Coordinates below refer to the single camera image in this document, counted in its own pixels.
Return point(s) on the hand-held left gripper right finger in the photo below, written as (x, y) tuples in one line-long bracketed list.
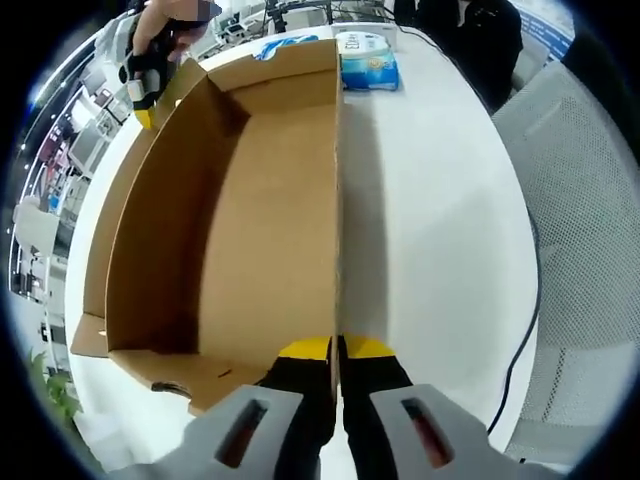
[(400, 440)]

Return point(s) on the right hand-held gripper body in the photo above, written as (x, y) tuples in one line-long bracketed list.
[(147, 65)]

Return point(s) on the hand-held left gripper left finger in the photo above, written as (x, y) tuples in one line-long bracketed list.
[(210, 440)]

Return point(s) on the blue soft tissue pack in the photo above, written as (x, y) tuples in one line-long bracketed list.
[(280, 47)]

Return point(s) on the brown cardboard shoe box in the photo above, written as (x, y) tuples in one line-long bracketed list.
[(250, 210)]

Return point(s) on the soft wet wipes pack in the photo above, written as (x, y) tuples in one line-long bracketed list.
[(370, 65)]

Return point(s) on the person's right hand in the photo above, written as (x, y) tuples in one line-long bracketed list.
[(152, 22)]

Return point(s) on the green plant in white pot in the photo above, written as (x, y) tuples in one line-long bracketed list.
[(57, 390)]

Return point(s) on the grey mesh chair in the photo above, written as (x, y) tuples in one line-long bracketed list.
[(585, 225)]

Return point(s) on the blue wall display board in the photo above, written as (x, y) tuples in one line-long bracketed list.
[(547, 35)]

